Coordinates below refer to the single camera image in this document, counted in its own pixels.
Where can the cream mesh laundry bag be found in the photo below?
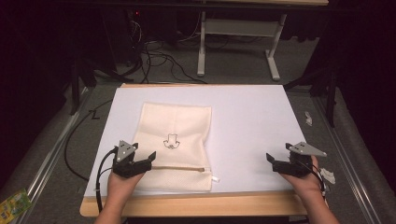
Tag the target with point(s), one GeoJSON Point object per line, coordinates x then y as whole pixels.
{"type": "Point", "coordinates": [174, 146]}

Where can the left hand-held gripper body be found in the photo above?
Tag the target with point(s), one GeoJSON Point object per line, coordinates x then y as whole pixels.
{"type": "Point", "coordinates": [125, 161]}

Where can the white table mat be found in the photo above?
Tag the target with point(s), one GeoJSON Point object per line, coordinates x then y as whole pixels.
{"type": "Point", "coordinates": [249, 124]}

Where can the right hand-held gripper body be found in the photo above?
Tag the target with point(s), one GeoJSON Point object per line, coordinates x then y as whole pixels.
{"type": "Point", "coordinates": [295, 163]}

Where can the green printed packet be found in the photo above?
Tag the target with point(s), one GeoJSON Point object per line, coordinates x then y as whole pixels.
{"type": "Point", "coordinates": [12, 207]}

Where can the small crumpled white paper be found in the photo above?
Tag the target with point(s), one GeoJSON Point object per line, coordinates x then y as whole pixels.
{"type": "Point", "coordinates": [308, 118]}

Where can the large crumpled white paper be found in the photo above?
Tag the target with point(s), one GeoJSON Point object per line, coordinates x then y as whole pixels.
{"type": "Point", "coordinates": [328, 175]}

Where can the person's left hand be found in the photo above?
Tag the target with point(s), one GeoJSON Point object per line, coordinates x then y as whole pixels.
{"type": "Point", "coordinates": [123, 186]}

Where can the person's right hand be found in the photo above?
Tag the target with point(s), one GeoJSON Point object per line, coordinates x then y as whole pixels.
{"type": "Point", "coordinates": [305, 183]}

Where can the metal floor rail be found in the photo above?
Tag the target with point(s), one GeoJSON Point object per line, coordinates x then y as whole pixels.
{"type": "Point", "coordinates": [345, 161]}
{"type": "Point", "coordinates": [49, 155]}

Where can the white desk frame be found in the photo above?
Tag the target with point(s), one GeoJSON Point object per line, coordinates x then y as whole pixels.
{"type": "Point", "coordinates": [239, 29]}

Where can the black metal stand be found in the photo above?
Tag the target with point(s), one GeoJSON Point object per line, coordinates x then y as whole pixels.
{"type": "Point", "coordinates": [77, 84]}
{"type": "Point", "coordinates": [330, 90]}

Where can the wooden table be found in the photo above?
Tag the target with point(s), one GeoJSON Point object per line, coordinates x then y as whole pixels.
{"type": "Point", "coordinates": [202, 205]}

